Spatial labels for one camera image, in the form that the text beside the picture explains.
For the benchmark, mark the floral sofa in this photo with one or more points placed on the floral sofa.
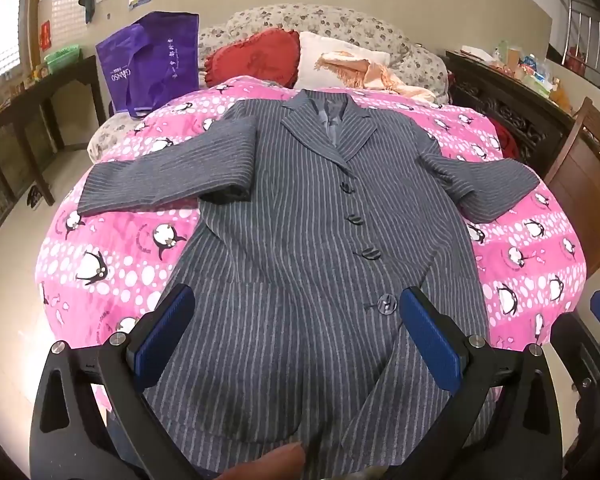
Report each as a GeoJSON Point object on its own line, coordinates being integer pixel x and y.
{"type": "Point", "coordinates": [330, 25]}

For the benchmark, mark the purple tote bag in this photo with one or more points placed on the purple tote bag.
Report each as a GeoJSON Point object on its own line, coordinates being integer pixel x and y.
{"type": "Point", "coordinates": [147, 65]}

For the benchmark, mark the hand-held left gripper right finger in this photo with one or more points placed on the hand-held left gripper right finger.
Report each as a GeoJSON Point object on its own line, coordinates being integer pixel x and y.
{"type": "Point", "coordinates": [430, 340]}

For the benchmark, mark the orange fringed scarf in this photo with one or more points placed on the orange fringed scarf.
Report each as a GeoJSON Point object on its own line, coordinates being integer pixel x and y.
{"type": "Point", "coordinates": [375, 72]}

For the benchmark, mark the wooden chair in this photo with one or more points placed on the wooden chair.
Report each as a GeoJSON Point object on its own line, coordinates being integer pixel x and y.
{"type": "Point", "coordinates": [587, 175]}

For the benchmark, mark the red wall sticker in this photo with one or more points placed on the red wall sticker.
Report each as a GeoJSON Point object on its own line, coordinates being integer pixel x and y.
{"type": "Point", "coordinates": [46, 35]}

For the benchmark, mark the grey pinstriped coat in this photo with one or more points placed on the grey pinstriped coat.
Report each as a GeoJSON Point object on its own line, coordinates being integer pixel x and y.
{"type": "Point", "coordinates": [300, 240]}

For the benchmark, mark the green plastic basket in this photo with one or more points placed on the green plastic basket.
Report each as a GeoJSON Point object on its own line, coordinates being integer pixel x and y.
{"type": "Point", "coordinates": [61, 57]}

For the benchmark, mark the pink penguin print blanket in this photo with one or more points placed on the pink penguin print blanket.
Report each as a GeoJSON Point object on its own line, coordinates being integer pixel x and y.
{"type": "Point", "coordinates": [105, 240]}

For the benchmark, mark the clutter of packets and bottles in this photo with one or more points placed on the clutter of packets and bottles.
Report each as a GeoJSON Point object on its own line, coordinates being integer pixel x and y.
{"type": "Point", "coordinates": [527, 67]}

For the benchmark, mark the dark slippers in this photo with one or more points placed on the dark slippers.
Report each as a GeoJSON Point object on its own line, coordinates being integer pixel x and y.
{"type": "Point", "coordinates": [33, 195]}

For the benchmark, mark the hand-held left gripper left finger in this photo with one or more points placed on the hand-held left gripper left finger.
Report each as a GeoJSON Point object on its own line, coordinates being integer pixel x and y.
{"type": "Point", "coordinates": [162, 340]}

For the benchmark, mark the dark carved wooden cabinet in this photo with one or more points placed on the dark carved wooden cabinet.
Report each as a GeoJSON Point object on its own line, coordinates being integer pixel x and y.
{"type": "Point", "coordinates": [510, 105]}

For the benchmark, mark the white lattice wall panel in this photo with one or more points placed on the white lattice wall panel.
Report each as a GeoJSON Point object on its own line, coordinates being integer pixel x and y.
{"type": "Point", "coordinates": [67, 2]}

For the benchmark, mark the dark wooden side table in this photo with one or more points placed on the dark wooden side table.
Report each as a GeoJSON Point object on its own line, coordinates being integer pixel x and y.
{"type": "Point", "coordinates": [35, 110]}

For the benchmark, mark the red cloth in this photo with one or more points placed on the red cloth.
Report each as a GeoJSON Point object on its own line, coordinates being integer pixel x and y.
{"type": "Point", "coordinates": [505, 141]}

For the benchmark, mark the white pillow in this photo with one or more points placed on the white pillow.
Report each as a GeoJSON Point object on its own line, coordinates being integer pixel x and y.
{"type": "Point", "coordinates": [330, 67]}

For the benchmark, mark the red heart-shaped pillow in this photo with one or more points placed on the red heart-shaped pillow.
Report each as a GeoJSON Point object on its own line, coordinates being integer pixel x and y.
{"type": "Point", "coordinates": [252, 57]}

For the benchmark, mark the metal stair railing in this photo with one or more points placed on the metal stair railing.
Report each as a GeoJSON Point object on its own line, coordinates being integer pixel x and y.
{"type": "Point", "coordinates": [587, 30]}

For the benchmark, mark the person's left hand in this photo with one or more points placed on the person's left hand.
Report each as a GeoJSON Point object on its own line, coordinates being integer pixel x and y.
{"type": "Point", "coordinates": [272, 462]}

